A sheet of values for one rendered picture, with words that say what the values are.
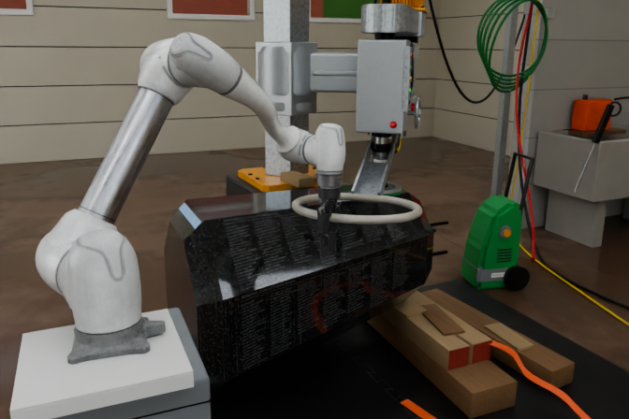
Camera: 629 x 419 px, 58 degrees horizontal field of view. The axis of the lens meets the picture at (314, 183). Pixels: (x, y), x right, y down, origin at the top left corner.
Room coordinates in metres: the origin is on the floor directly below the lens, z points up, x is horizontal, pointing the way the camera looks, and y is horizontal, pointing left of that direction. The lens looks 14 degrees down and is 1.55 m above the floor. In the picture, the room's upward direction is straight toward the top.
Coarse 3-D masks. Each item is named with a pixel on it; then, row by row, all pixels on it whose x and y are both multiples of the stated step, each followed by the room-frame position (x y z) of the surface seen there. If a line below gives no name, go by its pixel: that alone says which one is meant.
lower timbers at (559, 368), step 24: (456, 312) 2.86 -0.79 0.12; (480, 312) 2.86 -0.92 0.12; (384, 336) 2.76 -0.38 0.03; (408, 360) 2.54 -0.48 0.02; (432, 360) 2.35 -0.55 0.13; (504, 360) 2.52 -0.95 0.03; (528, 360) 2.40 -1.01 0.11; (552, 360) 2.38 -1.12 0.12; (456, 384) 2.19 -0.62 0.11; (480, 384) 2.15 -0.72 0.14; (504, 384) 2.16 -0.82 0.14; (552, 384) 2.29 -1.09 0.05; (480, 408) 2.11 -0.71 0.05; (504, 408) 2.16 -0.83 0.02
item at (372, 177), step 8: (368, 144) 2.74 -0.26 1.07; (392, 144) 2.68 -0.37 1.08; (368, 152) 2.62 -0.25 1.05; (392, 152) 2.63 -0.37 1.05; (368, 160) 2.63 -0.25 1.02; (360, 168) 2.46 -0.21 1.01; (368, 168) 2.55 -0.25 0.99; (376, 168) 2.54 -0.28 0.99; (384, 168) 2.54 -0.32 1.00; (360, 176) 2.43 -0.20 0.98; (368, 176) 2.48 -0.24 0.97; (376, 176) 2.47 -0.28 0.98; (384, 176) 2.38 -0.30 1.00; (360, 184) 2.41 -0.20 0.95; (368, 184) 2.40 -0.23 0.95; (376, 184) 2.40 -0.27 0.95; (384, 184) 2.36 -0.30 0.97; (352, 192) 2.28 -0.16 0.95; (360, 192) 2.34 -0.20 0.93; (368, 192) 2.34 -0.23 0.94; (376, 192) 2.34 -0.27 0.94; (352, 200) 2.29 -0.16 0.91; (360, 200) 2.28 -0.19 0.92
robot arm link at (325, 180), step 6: (318, 174) 1.84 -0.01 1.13; (324, 174) 1.82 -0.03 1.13; (330, 174) 1.82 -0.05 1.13; (336, 174) 1.83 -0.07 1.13; (342, 174) 1.85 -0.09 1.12; (318, 180) 1.84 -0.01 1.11; (324, 180) 1.82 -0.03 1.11; (330, 180) 1.82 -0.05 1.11; (336, 180) 1.83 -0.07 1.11; (342, 180) 1.85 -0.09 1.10; (324, 186) 1.82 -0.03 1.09; (330, 186) 1.82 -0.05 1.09; (336, 186) 1.82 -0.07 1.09
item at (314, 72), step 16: (272, 64) 3.22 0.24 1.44; (288, 64) 3.20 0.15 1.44; (304, 64) 3.24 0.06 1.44; (320, 64) 3.27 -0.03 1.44; (336, 64) 3.26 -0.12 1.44; (352, 64) 3.26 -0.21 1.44; (272, 80) 3.22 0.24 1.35; (288, 80) 3.20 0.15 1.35; (304, 80) 3.24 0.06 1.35; (320, 80) 3.27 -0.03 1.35; (336, 80) 3.26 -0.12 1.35; (352, 80) 3.26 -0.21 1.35
